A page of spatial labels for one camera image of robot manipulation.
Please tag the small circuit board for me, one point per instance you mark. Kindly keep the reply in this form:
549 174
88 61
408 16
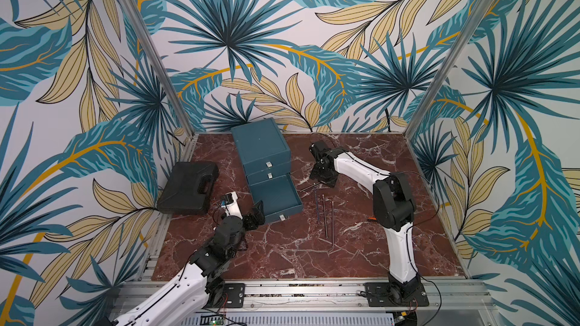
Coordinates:
211 320

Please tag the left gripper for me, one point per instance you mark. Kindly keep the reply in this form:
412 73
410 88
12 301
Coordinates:
258 215

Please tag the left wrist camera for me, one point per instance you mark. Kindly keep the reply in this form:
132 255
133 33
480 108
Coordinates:
230 205

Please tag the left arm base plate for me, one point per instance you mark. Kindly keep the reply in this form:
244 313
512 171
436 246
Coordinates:
232 296

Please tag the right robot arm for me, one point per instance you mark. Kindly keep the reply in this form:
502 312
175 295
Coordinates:
393 208

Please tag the dark pencil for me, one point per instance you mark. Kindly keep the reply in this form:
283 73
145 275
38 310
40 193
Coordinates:
313 186

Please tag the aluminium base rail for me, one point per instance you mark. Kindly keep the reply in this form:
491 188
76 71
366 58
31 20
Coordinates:
453 300

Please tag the brown pencil right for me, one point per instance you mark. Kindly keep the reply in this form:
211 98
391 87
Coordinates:
324 217

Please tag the teal drawer cabinet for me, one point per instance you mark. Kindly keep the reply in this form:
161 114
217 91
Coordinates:
263 151

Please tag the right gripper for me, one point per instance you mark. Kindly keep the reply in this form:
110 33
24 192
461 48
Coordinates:
323 173

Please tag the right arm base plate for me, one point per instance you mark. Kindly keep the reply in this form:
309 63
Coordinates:
386 294

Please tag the teal bottom drawer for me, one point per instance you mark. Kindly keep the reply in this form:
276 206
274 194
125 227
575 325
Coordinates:
279 197

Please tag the black plastic case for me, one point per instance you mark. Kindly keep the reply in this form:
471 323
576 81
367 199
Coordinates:
188 190

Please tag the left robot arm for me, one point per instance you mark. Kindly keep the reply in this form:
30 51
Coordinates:
199 284

